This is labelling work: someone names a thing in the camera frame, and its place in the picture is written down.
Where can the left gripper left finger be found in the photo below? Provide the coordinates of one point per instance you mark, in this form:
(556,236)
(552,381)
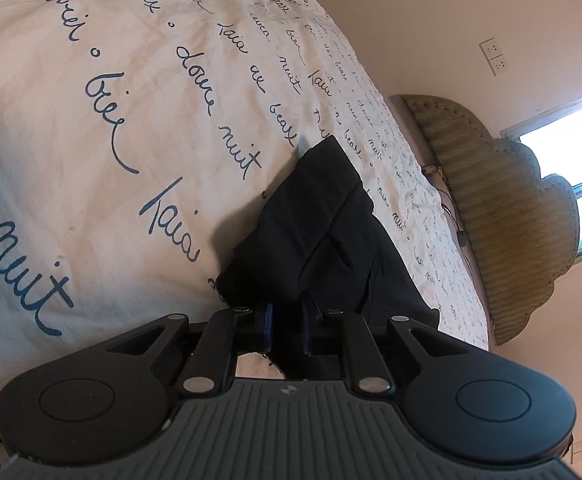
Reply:
(232,344)

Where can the white wall socket plate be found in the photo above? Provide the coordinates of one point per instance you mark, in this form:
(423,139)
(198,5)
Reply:
(490,49)

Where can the black pants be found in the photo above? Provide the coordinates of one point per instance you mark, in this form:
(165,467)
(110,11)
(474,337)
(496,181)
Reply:
(318,248)

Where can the olive scalloped headboard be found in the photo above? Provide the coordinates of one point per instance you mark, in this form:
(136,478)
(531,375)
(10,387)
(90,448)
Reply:
(523,228)

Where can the white script-print bedspread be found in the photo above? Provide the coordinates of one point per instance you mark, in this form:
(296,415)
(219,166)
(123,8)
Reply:
(139,142)

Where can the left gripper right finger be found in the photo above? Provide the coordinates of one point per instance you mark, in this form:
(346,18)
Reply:
(340,346)

